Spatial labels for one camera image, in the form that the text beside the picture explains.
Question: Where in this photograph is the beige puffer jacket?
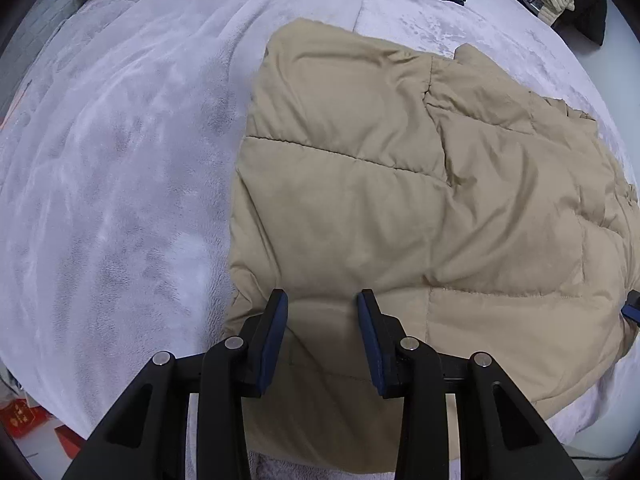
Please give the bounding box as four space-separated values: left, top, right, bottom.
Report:
222 17 640 476

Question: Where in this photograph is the red box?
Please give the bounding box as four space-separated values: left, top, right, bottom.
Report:
54 424 87 459
0 399 49 437

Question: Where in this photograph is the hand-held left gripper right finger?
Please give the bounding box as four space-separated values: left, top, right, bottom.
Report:
356 289 586 480

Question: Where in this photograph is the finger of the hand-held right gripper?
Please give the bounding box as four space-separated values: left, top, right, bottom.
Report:
621 289 640 327

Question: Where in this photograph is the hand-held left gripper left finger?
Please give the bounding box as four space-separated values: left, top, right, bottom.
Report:
62 289 289 480

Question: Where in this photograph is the grey padded headboard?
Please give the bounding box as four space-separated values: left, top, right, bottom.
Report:
0 0 86 111

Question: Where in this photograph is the hanging black coat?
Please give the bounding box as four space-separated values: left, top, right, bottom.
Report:
510 0 608 47

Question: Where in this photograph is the lilac plush blanket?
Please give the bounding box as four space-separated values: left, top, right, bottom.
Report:
0 0 640 480

